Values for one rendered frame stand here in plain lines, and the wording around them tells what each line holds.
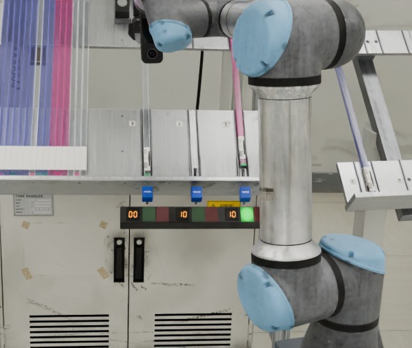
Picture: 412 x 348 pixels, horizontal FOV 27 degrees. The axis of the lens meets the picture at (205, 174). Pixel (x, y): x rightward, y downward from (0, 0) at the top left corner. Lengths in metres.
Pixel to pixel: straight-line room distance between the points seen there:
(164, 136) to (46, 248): 0.52
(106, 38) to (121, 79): 1.73
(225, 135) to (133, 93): 1.90
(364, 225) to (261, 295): 0.80
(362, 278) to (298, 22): 0.45
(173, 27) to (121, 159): 0.42
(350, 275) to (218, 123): 0.69
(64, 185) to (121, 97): 1.98
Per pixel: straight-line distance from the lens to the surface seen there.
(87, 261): 2.35
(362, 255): 1.48
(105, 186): 1.95
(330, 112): 4.04
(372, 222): 2.17
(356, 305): 1.51
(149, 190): 1.93
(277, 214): 1.39
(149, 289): 2.39
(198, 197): 1.93
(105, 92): 3.90
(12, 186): 1.96
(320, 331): 1.55
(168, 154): 1.99
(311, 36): 1.34
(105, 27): 2.18
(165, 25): 1.67
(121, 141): 2.00
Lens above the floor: 1.35
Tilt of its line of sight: 18 degrees down
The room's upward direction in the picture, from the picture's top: 2 degrees clockwise
